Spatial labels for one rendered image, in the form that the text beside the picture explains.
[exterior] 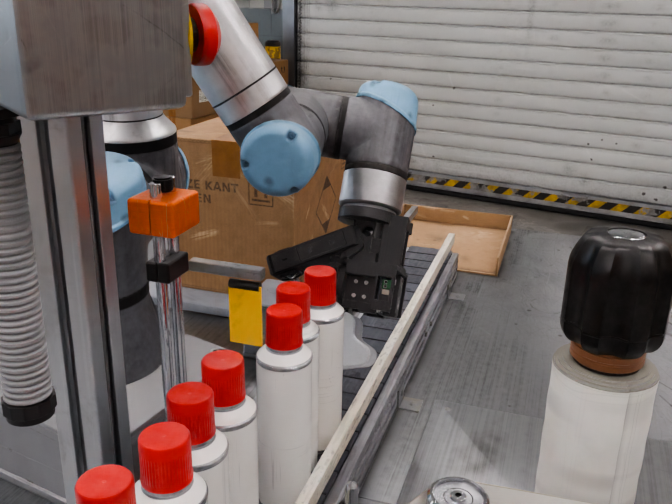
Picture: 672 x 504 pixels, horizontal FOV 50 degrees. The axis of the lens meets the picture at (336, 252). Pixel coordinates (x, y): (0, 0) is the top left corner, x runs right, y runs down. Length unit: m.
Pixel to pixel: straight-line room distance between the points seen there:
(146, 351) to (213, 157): 0.45
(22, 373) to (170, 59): 0.23
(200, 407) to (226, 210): 0.73
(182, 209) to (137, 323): 0.28
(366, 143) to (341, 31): 4.53
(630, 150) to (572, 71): 0.60
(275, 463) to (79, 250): 0.27
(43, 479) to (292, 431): 0.31
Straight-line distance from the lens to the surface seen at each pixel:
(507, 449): 0.85
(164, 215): 0.58
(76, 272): 0.61
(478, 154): 5.04
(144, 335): 0.85
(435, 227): 1.71
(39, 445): 0.85
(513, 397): 1.05
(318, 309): 0.74
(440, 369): 1.09
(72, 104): 0.42
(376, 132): 0.84
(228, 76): 0.71
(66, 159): 0.58
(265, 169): 0.71
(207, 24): 0.47
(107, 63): 0.43
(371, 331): 1.08
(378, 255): 0.82
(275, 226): 1.19
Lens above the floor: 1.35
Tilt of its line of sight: 20 degrees down
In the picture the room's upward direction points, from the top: 1 degrees clockwise
